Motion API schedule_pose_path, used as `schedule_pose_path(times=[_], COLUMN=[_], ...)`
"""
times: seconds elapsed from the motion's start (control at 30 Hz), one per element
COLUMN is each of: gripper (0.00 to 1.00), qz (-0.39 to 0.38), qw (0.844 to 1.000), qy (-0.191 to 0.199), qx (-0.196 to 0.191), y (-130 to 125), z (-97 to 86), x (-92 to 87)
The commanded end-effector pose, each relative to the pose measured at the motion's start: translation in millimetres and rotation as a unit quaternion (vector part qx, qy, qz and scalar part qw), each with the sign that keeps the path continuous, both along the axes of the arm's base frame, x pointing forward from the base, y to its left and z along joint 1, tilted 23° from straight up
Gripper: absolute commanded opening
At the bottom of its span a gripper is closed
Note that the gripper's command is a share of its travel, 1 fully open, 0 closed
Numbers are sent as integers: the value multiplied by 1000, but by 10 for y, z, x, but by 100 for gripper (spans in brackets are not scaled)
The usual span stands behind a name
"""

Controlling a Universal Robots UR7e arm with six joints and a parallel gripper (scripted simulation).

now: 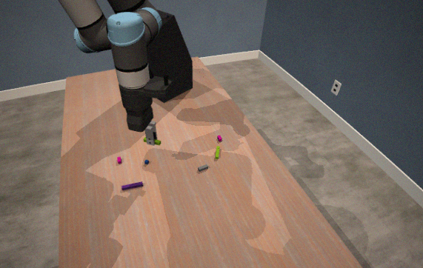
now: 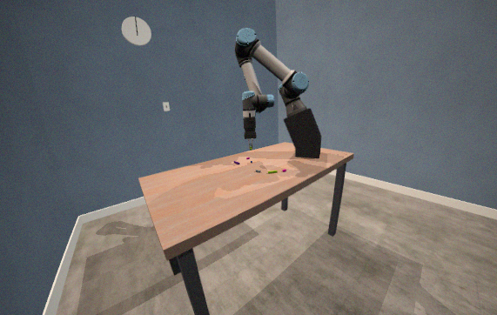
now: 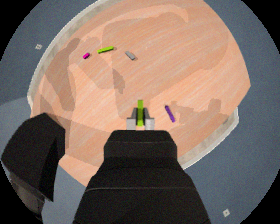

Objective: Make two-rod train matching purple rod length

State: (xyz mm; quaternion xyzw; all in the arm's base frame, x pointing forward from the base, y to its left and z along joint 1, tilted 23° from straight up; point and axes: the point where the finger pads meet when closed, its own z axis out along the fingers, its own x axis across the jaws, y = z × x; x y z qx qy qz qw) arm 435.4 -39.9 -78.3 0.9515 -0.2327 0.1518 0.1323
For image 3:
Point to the grey rod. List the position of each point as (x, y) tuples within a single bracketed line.
[(130, 55)]

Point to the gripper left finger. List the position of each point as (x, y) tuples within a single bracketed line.
[(131, 121)]

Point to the lime green rod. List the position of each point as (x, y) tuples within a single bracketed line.
[(140, 113), (105, 49)]

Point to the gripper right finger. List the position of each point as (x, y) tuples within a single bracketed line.
[(149, 121)]

